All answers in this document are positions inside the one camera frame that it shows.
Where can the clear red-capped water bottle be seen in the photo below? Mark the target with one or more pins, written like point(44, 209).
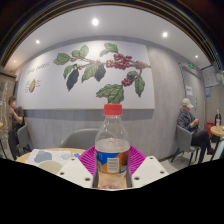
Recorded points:
point(112, 156)

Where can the round ceiling lights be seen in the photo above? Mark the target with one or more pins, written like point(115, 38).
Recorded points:
point(95, 21)

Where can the person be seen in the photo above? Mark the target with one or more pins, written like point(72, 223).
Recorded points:
point(16, 120)
point(188, 121)

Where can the green exit sign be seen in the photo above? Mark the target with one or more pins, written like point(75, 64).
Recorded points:
point(191, 65)

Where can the grey rounded chair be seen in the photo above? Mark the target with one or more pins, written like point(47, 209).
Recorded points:
point(78, 139)

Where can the wall notice board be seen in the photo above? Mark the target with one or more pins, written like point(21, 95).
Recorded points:
point(210, 76)

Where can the white cup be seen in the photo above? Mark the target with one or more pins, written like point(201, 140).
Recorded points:
point(50, 166)

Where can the white paper notice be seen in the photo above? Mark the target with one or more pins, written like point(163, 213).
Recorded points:
point(189, 90)

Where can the coffee plant wall picture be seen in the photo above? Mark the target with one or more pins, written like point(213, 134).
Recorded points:
point(50, 90)

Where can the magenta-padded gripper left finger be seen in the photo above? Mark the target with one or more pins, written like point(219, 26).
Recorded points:
point(75, 170)

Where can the round wooden table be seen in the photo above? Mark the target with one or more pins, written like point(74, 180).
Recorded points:
point(218, 131)

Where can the red bin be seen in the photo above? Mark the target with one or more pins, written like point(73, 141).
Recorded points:
point(209, 125)

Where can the blue-printed paper placemat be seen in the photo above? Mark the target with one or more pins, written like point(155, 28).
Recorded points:
point(43, 155)

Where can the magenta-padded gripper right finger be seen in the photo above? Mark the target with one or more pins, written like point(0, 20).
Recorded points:
point(150, 170)

